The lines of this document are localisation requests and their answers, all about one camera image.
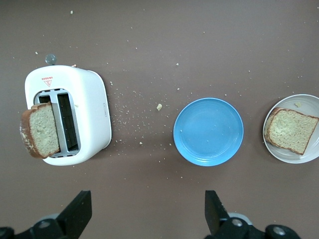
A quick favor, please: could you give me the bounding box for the beige plate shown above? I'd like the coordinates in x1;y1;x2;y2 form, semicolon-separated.
263;94;319;164

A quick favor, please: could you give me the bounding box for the blue plate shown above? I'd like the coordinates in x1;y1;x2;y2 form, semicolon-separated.
173;97;244;167

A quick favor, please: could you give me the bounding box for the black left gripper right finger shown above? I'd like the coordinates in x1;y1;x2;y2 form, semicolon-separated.
203;190;266;239

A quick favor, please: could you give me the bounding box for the brown bread slice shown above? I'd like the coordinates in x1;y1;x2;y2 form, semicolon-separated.
264;107;319;156
19;101;61;159

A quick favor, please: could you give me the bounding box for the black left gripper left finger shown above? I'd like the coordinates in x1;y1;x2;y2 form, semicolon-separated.
14;190;93;239

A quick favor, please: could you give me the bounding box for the white toaster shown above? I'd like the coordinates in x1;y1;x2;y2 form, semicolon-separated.
24;53;113;167

